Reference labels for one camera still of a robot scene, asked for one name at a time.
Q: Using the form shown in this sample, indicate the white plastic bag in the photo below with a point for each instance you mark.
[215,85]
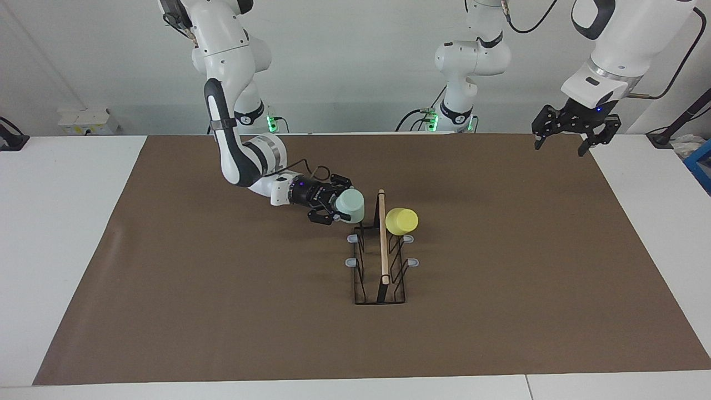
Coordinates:
[686,147]

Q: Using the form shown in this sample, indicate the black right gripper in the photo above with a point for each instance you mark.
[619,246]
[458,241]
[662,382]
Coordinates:
[311,193]

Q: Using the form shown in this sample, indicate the pale green plastic cup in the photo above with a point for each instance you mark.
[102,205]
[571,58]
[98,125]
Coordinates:
[351,205]

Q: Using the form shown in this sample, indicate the black clamp mount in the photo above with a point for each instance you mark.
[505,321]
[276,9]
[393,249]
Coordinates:
[14,141]

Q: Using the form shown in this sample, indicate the brown table mat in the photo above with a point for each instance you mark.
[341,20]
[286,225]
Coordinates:
[278,333]

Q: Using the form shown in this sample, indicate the white power strip box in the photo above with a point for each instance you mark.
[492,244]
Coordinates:
[83,122]

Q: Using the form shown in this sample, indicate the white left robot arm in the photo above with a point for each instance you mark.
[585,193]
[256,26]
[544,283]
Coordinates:
[472,61]

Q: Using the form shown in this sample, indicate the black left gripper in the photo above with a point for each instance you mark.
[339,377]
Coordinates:
[583,119]

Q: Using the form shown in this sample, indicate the yellow plastic cup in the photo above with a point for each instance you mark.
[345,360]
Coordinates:
[401,221]

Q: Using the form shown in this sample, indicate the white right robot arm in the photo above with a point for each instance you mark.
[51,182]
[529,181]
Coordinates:
[222,55]

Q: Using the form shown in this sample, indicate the blue box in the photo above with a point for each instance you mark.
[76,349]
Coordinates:
[701,164]

